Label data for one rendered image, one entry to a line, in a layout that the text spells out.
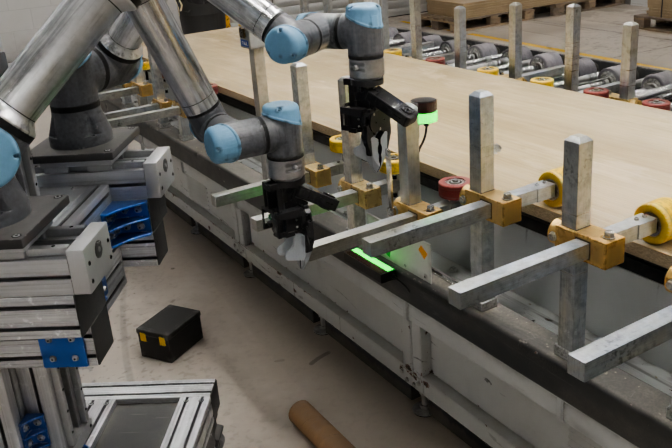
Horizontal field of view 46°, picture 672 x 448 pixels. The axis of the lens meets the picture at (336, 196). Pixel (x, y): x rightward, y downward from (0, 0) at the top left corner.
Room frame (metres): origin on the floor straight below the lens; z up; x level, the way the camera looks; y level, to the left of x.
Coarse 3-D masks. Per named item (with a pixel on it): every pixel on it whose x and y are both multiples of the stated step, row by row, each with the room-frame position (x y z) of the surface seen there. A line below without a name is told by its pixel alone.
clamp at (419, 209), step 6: (396, 204) 1.74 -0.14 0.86; (402, 204) 1.72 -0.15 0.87; (414, 204) 1.71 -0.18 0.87; (420, 204) 1.71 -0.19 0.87; (426, 204) 1.70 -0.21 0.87; (402, 210) 1.72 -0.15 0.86; (408, 210) 1.70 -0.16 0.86; (414, 210) 1.68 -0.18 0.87; (420, 210) 1.67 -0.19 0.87; (438, 210) 1.66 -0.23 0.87; (420, 216) 1.66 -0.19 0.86; (426, 216) 1.64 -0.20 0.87
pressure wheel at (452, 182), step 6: (444, 180) 1.76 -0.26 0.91; (450, 180) 1.76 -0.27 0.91; (456, 180) 1.74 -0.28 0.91; (462, 180) 1.75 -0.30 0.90; (468, 180) 1.74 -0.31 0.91; (438, 186) 1.75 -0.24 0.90; (444, 186) 1.72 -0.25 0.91; (450, 186) 1.71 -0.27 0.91; (456, 186) 1.71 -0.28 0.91; (462, 186) 1.71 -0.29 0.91; (444, 192) 1.72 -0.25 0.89; (450, 192) 1.71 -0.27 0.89; (456, 192) 1.71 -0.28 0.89; (444, 198) 1.72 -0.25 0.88; (450, 198) 1.71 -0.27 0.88; (456, 198) 1.71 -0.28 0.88
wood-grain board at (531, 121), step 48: (144, 48) 4.11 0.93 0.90; (192, 48) 3.99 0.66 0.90; (240, 48) 3.88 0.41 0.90; (240, 96) 2.88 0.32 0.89; (288, 96) 2.77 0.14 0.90; (336, 96) 2.72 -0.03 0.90; (432, 96) 2.61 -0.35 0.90; (528, 96) 2.51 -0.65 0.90; (576, 96) 2.46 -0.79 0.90; (432, 144) 2.07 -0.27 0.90; (528, 144) 2.00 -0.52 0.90; (624, 144) 1.94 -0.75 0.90; (624, 192) 1.61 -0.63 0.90
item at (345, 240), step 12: (432, 204) 1.72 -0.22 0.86; (444, 204) 1.72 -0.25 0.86; (456, 204) 1.72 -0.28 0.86; (396, 216) 1.67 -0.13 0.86; (408, 216) 1.66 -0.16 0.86; (360, 228) 1.62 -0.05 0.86; (372, 228) 1.61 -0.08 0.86; (384, 228) 1.62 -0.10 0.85; (324, 240) 1.56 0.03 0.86; (336, 240) 1.56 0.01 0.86; (348, 240) 1.58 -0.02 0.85; (360, 240) 1.59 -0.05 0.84; (312, 252) 1.53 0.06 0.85; (324, 252) 1.55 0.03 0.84; (336, 252) 1.56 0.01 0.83
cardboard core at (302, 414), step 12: (300, 408) 2.07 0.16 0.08; (312, 408) 2.07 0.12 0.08; (300, 420) 2.03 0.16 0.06; (312, 420) 2.00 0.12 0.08; (324, 420) 2.00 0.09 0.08; (312, 432) 1.97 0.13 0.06; (324, 432) 1.94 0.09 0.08; (336, 432) 1.94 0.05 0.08; (324, 444) 1.91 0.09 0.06; (336, 444) 1.88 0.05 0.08; (348, 444) 1.88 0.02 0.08
